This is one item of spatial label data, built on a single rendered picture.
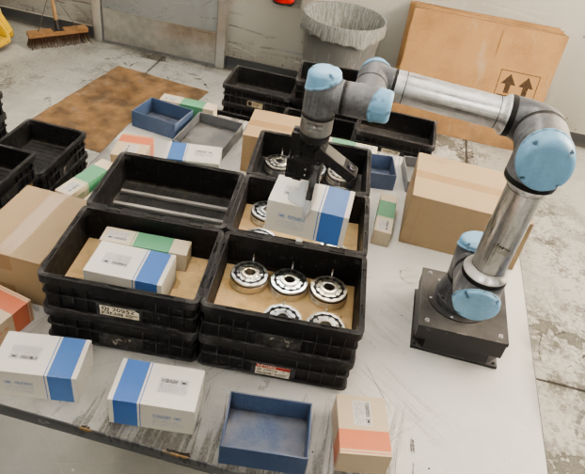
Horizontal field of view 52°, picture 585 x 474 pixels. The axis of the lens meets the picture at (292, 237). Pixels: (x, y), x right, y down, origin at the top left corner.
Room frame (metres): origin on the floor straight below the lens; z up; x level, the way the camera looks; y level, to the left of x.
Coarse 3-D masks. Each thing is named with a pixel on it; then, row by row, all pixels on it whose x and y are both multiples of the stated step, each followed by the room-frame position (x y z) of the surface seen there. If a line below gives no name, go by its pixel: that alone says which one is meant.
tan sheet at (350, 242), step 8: (248, 208) 1.55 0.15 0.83; (248, 216) 1.51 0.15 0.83; (240, 224) 1.46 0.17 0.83; (248, 224) 1.47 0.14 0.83; (352, 224) 1.56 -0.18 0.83; (272, 232) 1.45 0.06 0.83; (280, 232) 1.45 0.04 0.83; (352, 232) 1.52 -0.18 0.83; (304, 240) 1.44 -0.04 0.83; (344, 240) 1.47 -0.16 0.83; (352, 240) 1.48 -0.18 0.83; (352, 248) 1.44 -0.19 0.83
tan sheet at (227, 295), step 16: (224, 272) 1.24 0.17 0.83; (272, 272) 1.27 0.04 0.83; (224, 288) 1.17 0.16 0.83; (352, 288) 1.26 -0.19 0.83; (224, 304) 1.11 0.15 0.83; (240, 304) 1.12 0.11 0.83; (256, 304) 1.13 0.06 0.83; (272, 304) 1.14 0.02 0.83; (288, 304) 1.15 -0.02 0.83; (304, 304) 1.16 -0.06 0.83; (352, 304) 1.20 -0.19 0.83; (304, 320) 1.11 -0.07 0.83; (352, 320) 1.14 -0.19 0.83
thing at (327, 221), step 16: (272, 192) 1.22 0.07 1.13; (288, 192) 1.23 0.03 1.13; (320, 192) 1.26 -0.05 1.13; (336, 192) 1.27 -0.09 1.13; (352, 192) 1.28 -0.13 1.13; (272, 208) 1.18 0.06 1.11; (288, 208) 1.18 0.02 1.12; (320, 208) 1.19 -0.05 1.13; (336, 208) 1.20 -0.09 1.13; (272, 224) 1.18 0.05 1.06; (288, 224) 1.18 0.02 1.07; (304, 224) 1.18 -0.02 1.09; (320, 224) 1.17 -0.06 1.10; (336, 224) 1.17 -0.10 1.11; (320, 240) 1.17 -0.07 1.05; (336, 240) 1.17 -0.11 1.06
